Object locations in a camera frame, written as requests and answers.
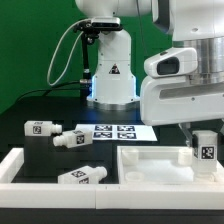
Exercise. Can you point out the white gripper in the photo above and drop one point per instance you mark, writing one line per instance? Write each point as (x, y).
(173, 100)

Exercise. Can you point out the white square tabletop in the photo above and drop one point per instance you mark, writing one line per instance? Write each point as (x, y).
(162, 165)

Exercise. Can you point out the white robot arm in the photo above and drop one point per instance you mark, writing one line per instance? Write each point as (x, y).
(195, 25)

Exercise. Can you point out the paper with marker tags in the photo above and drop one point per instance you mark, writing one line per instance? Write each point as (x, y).
(120, 132)

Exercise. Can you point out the white U-shaped fence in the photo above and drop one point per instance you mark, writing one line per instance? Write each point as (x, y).
(102, 196)

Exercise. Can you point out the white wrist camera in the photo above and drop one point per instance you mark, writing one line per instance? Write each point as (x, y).
(167, 63)

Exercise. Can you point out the black camera on stand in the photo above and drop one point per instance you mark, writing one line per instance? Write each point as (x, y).
(93, 40)

